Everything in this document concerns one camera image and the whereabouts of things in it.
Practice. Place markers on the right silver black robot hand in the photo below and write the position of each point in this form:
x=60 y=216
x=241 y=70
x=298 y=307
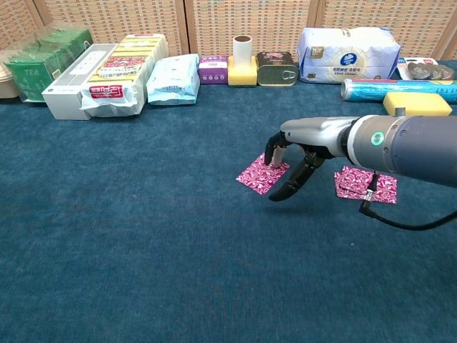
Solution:
x=317 y=134

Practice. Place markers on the loose yellow sponge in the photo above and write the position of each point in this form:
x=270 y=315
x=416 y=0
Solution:
x=416 y=103

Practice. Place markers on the black gold luncheon meat can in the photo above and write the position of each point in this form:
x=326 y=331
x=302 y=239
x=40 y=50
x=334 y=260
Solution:
x=273 y=73

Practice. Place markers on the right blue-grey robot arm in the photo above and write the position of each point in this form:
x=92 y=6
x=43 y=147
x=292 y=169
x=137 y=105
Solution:
x=410 y=146

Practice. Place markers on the woven bamboo folding screen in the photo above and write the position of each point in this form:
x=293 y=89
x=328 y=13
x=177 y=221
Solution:
x=250 y=21

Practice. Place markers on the yellow red snack package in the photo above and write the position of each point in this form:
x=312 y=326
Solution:
x=121 y=68

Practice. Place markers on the small purple box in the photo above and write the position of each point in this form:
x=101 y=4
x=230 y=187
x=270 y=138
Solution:
x=213 y=73

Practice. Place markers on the clear box green tea bags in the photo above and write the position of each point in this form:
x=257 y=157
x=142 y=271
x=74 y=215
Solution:
x=39 y=71

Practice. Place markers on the white power strip box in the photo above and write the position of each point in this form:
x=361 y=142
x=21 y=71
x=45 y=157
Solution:
x=68 y=96

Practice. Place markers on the blue food wrap roll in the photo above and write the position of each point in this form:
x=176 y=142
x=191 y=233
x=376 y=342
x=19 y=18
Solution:
x=367 y=91

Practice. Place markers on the white tissue pack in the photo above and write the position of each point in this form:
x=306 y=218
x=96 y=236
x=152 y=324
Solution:
x=346 y=57

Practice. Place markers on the beige lunch box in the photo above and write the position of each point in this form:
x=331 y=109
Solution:
x=6 y=84

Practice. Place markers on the dark teal table cloth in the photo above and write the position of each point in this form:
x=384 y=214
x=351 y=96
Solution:
x=143 y=250

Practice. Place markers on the pink patterned card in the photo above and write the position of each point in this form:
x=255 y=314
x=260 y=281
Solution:
x=351 y=178
x=387 y=189
x=257 y=177

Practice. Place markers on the yellow sponge under tube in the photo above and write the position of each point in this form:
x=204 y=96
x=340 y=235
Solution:
x=242 y=76

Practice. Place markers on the light blue wet wipes pack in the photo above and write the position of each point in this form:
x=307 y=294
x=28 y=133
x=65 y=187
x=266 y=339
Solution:
x=171 y=82

